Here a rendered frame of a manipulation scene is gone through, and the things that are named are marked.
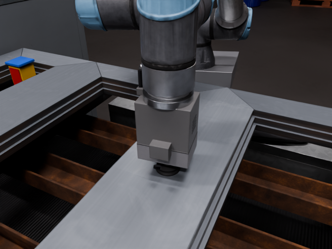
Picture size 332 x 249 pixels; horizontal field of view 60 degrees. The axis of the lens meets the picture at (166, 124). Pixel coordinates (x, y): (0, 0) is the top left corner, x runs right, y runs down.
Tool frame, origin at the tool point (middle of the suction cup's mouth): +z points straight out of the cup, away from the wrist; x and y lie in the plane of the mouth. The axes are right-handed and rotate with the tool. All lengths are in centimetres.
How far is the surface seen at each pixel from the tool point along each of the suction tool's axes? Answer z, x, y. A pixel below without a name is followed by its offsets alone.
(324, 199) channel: 17.2, 20.6, 32.5
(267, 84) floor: 86, 241, 27
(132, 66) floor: 86, 244, -119
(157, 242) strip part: -0.9, -14.2, 3.0
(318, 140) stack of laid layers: 2.5, 22.8, 27.7
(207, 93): -0.7, 31.4, 0.9
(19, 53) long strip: -1, 42, -68
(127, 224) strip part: -0.9, -12.8, -2.0
